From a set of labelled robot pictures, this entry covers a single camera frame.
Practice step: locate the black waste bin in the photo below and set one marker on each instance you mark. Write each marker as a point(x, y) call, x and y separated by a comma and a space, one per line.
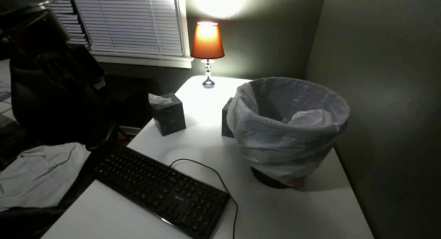
point(268, 180)

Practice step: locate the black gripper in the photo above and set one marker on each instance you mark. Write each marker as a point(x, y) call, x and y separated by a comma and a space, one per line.
point(58, 94)

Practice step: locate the white plastic bin liner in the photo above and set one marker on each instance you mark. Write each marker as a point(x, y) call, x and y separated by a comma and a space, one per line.
point(275, 135)

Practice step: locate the dark marbled tissue box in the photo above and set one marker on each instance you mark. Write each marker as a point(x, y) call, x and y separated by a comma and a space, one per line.
point(227, 123)
point(168, 115)

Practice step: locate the white crumpled cloth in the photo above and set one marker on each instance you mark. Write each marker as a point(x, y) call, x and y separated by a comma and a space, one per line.
point(38, 173)

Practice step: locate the black computer keyboard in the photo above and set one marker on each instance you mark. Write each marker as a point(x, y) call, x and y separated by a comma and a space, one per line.
point(162, 190)

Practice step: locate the table lamp with orange shade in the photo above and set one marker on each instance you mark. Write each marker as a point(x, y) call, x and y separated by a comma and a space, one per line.
point(207, 42)

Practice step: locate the window with white blinds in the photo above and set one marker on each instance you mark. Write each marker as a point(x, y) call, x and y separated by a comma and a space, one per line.
point(131, 25)

